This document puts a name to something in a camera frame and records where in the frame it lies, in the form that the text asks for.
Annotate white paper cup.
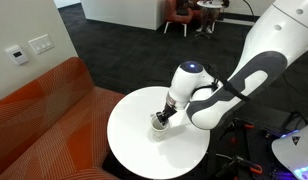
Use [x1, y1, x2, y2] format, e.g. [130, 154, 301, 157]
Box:
[150, 113, 170, 143]

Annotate white wall thermostat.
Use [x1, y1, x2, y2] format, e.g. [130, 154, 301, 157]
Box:
[5, 45, 30, 66]

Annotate orange red corner sofa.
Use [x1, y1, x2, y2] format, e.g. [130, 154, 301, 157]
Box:
[0, 56, 127, 180]

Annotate small round pedestal table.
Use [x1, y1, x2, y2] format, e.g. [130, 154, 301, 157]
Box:
[194, 0, 226, 40]

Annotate white counter block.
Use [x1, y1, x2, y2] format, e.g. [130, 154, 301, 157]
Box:
[79, 0, 168, 31]

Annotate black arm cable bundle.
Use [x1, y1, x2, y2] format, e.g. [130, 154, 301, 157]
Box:
[205, 63, 251, 102]

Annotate white light switch plate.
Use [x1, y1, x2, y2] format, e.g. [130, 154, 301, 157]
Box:
[28, 33, 55, 55]

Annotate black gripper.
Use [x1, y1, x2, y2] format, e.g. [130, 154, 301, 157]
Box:
[155, 100, 178, 127]

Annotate black floor cable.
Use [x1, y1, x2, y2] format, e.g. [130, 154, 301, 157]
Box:
[241, 0, 260, 24]

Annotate orange handled clamp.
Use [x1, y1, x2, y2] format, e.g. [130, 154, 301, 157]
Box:
[231, 119, 255, 132]
[232, 155, 264, 176]

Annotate red chair white legs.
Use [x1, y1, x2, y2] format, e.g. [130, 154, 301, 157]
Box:
[163, 0, 196, 38]

